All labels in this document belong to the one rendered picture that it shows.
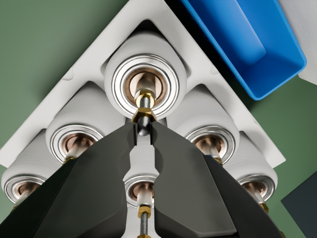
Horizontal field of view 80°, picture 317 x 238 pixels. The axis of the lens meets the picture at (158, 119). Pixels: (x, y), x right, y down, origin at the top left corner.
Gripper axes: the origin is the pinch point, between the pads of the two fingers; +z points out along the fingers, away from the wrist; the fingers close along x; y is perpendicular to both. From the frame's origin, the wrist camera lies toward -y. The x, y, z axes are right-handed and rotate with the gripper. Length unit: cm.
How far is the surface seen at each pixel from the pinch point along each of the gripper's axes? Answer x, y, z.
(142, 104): -0.2, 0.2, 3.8
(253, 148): 17.9, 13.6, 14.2
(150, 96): 0.5, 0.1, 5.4
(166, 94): 2.3, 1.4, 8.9
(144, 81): -0.1, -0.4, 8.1
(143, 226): -0.7, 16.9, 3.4
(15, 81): -31.6, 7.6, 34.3
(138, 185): -1.5, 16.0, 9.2
